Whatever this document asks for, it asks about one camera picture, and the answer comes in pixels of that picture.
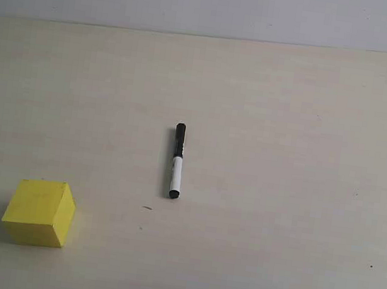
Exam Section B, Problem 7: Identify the black and white marker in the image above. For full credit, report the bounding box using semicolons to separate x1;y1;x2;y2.
168;123;186;199

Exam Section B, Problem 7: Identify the yellow cube block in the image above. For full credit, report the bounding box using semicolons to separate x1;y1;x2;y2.
1;179;76;248

